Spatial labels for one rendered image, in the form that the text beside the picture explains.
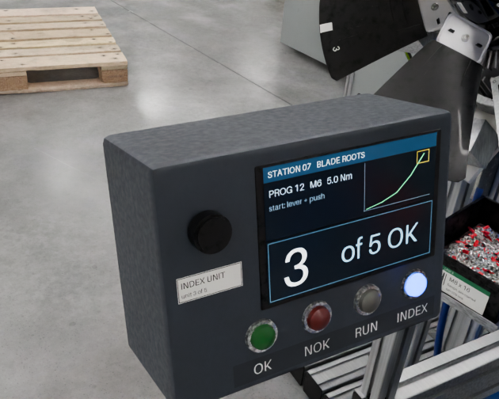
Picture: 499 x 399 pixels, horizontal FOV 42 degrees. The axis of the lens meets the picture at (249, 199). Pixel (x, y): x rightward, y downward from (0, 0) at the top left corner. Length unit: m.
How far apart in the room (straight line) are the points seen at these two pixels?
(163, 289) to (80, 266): 1.91
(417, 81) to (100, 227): 1.61
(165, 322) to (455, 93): 0.85
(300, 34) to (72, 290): 2.51
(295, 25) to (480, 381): 3.50
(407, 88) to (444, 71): 0.07
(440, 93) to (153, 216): 0.84
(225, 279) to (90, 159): 2.54
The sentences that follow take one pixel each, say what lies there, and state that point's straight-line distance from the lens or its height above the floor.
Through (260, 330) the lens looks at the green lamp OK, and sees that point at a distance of 0.49.
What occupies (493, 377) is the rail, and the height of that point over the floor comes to 0.82.
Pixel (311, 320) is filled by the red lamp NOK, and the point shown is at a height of 1.12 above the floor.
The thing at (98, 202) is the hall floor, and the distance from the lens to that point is 2.67.
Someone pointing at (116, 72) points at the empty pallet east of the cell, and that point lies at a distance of 3.67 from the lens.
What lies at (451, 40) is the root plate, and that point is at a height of 1.11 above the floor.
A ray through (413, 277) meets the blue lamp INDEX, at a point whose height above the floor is 1.13.
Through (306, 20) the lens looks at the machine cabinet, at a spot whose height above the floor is 0.26.
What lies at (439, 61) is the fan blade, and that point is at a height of 1.08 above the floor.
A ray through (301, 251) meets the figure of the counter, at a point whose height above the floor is 1.17.
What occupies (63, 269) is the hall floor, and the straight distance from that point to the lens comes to 2.34.
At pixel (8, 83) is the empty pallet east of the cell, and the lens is 3.62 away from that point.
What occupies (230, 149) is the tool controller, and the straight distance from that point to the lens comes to 0.44.
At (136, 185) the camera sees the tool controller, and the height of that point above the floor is 1.23.
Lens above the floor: 1.46
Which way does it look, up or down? 33 degrees down
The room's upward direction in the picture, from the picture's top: 5 degrees clockwise
